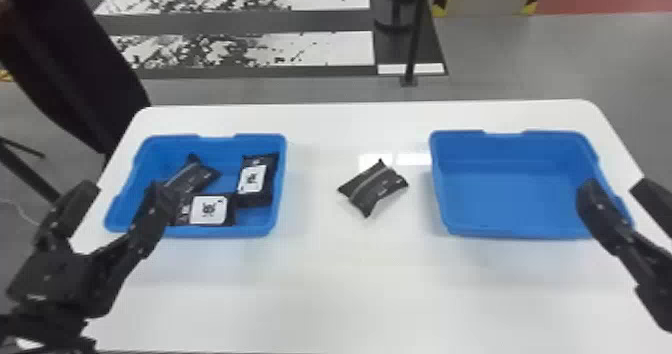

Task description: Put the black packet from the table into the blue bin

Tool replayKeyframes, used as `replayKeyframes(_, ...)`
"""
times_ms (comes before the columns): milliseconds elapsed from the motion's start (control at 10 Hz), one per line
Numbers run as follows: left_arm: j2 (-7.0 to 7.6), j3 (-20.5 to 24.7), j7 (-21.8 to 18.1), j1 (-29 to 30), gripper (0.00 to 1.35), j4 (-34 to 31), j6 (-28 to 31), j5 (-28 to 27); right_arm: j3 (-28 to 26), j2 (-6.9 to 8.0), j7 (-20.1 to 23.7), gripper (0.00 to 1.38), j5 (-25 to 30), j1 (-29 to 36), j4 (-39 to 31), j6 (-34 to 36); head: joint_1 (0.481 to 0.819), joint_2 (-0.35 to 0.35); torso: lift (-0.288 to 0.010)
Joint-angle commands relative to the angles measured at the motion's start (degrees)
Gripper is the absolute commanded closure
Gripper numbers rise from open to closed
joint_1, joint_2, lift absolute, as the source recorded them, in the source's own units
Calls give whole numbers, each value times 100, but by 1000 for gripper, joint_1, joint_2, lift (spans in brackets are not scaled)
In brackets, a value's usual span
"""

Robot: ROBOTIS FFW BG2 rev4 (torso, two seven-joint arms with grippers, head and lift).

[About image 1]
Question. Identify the black part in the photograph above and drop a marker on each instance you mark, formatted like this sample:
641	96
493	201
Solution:
207	210
193	175
372	188
257	180

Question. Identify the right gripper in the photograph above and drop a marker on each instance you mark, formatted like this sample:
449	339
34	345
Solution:
656	293

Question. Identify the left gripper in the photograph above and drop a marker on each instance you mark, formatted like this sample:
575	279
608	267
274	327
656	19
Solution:
55	280

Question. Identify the black post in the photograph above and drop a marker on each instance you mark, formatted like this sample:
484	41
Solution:
412	25

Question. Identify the blue tray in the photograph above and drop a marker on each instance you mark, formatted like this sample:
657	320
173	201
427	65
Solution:
157	156
514	188

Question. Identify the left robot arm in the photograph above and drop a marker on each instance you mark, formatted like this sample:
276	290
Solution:
36	335

